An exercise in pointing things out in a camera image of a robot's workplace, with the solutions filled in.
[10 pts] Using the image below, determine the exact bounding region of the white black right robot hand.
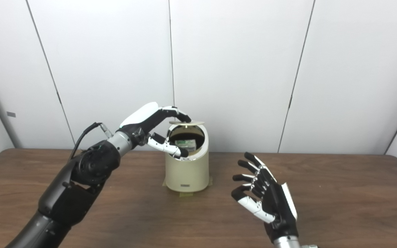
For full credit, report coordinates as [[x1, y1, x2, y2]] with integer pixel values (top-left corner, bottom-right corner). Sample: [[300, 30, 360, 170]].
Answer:
[[231, 152, 299, 243]]

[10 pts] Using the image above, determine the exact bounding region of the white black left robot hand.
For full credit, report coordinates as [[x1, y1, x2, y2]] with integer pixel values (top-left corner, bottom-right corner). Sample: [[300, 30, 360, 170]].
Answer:
[[119, 102, 192, 159]]

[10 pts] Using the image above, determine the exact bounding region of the green white milk carton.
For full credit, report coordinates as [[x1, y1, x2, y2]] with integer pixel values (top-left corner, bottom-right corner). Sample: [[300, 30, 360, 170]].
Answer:
[[174, 139, 198, 152]]

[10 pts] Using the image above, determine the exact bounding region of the cream-colored bin body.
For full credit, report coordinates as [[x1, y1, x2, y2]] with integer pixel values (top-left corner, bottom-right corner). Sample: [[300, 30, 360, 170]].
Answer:
[[164, 123, 210, 193]]

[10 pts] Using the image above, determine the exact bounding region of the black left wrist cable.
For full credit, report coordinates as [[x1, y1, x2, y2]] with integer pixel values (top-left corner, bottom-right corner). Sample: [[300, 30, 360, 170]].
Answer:
[[69, 122, 113, 161]]

